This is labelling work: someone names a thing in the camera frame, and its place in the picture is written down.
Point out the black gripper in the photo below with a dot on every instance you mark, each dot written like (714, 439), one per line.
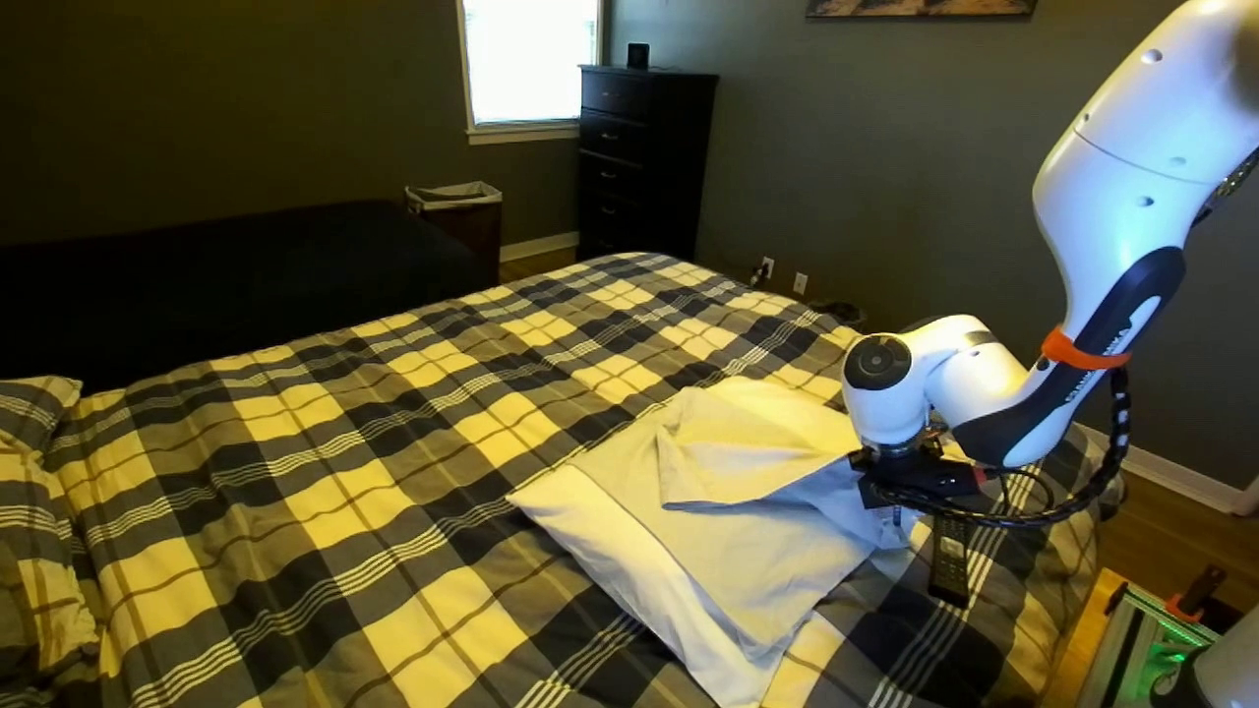
(919, 477)

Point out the white sheet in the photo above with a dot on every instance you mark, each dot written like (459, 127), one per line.
(708, 525)

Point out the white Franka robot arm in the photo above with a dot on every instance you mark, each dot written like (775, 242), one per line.
(1142, 171)

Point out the dark red clamp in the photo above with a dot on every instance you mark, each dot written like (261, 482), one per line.
(1202, 593)

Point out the black tall dresser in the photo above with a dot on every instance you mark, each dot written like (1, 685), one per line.
(647, 158)

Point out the small dark box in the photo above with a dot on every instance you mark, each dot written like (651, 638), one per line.
(640, 56)

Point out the dark nightstand with tray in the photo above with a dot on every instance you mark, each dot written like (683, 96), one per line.
(459, 220)

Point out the yellow grey plaid comforter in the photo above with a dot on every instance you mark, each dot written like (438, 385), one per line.
(367, 458)

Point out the bright window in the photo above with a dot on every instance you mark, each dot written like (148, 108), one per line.
(532, 61)

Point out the black couch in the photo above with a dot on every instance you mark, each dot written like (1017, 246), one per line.
(238, 283)

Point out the plaid pillow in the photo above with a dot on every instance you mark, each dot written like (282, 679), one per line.
(23, 525)

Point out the white wall outlet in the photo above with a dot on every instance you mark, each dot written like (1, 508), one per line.
(801, 284)
(763, 270)

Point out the framed wall picture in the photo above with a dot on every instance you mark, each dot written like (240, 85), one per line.
(919, 5)

